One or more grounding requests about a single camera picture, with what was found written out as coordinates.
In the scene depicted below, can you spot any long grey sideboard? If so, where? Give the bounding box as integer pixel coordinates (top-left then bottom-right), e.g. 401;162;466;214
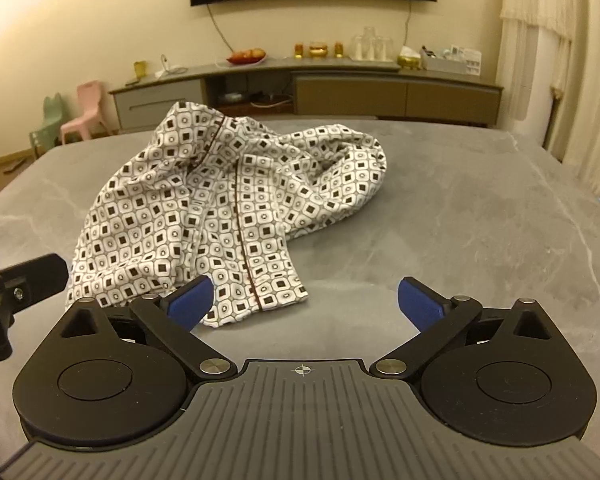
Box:
108;56;504;133

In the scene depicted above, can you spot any pink plastic chair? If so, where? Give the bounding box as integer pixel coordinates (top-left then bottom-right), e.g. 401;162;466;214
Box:
60;81;112;145

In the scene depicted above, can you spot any green plastic chair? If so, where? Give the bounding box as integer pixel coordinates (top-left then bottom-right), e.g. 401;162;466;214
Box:
29;95;63;153

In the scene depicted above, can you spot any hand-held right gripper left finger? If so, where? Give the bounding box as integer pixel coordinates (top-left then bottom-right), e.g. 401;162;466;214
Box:
60;276;238;381

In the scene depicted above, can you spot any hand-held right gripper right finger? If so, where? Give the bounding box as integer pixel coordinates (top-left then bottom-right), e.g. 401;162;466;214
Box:
369;276;555;381

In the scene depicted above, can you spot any tangle of shelf cables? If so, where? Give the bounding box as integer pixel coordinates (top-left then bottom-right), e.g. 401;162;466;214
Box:
249;91;294;109

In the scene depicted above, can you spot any white storage box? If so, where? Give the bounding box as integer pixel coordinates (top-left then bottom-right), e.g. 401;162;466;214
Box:
420;46;482;76

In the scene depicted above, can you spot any white patterned pajama garment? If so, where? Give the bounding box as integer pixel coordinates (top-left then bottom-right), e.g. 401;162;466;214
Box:
65;101;388;330

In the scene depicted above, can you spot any plate of fruit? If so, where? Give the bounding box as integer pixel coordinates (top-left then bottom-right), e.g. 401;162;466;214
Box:
226;49;267;65

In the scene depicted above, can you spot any cream curtain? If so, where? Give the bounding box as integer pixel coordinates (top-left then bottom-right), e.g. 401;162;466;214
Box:
500;0;600;196

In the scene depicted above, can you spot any group of clear glasses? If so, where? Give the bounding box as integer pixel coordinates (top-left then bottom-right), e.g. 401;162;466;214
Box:
351;26;392;59

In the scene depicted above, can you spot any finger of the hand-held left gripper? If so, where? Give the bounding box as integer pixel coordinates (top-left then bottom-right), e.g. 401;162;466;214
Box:
0;254;70;367

